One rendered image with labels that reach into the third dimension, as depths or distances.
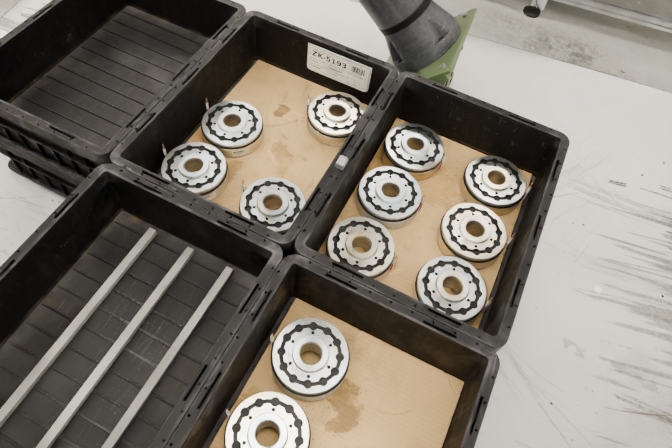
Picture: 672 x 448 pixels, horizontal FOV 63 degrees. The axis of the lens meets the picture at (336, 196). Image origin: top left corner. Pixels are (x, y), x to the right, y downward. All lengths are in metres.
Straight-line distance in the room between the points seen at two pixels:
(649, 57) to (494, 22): 0.71
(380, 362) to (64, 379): 0.41
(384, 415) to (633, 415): 0.44
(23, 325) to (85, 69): 0.49
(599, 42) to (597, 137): 1.55
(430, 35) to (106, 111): 0.61
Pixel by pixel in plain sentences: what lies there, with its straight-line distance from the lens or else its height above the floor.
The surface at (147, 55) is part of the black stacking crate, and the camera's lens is 1.14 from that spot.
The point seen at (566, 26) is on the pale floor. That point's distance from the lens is 2.87.
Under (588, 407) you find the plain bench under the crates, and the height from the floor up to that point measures 0.70.
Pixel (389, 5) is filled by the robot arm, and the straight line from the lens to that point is 1.09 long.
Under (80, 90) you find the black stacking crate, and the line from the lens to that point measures 1.10.
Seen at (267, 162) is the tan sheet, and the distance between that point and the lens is 0.93.
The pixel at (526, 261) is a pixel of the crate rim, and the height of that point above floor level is 0.93.
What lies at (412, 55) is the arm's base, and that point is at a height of 0.85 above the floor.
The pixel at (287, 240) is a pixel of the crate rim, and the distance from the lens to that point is 0.74.
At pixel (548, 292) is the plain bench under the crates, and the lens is 1.06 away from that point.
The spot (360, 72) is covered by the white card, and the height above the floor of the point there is 0.90.
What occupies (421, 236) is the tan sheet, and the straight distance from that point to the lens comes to 0.88.
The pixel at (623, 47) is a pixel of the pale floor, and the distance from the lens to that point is 2.90.
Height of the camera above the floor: 1.57
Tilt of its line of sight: 56 degrees down
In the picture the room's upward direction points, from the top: 9 degrees clockwise
